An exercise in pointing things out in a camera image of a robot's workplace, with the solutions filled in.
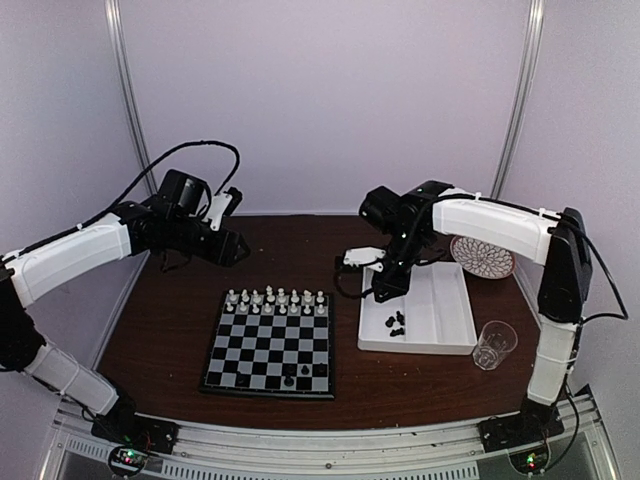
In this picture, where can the aluminium frame post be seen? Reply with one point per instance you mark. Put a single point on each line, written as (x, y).
(527, 69)
(116, 32)

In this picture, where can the left aluminium frame post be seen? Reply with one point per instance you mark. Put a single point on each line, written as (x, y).
(116, 32)

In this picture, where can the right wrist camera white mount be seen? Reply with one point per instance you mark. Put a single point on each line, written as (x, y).
(369, 257)

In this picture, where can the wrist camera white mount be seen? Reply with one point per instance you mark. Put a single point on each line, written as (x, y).
(222, 205)
(369, 257)

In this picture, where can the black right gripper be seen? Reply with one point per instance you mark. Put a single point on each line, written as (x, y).
(397, 286)

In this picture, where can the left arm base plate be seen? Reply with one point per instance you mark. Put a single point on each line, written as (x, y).
(147, 435)

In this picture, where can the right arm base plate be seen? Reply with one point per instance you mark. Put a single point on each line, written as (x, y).
(498, 433)

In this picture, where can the white plastic compartment tray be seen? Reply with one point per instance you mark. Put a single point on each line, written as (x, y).
(438, 315)

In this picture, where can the black white chess board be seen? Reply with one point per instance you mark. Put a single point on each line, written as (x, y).
(262, 346)

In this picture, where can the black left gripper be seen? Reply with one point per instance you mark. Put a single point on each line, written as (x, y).
(222, 252)

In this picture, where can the right aluminium frame post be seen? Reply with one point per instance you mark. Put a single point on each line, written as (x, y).
(527, 69)

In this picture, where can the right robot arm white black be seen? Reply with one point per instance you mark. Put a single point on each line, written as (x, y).
(488, 237)

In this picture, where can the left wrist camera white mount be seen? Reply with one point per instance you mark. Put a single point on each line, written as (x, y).
(222, 205)

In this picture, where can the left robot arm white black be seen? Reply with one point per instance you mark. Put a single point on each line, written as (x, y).
(184, 216)

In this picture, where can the front aluminium rail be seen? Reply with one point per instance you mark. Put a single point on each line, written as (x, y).
(442, 451)

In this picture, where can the clear drinking glass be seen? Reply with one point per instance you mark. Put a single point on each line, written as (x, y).
(496, 341)

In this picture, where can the black chess pieces pile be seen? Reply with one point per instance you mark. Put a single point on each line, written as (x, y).
(395, 324)

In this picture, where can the white chess pieces row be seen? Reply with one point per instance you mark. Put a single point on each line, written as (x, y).
(276, 302)

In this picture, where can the patterned ceramic plate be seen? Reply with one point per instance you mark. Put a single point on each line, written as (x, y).
(482, 259)

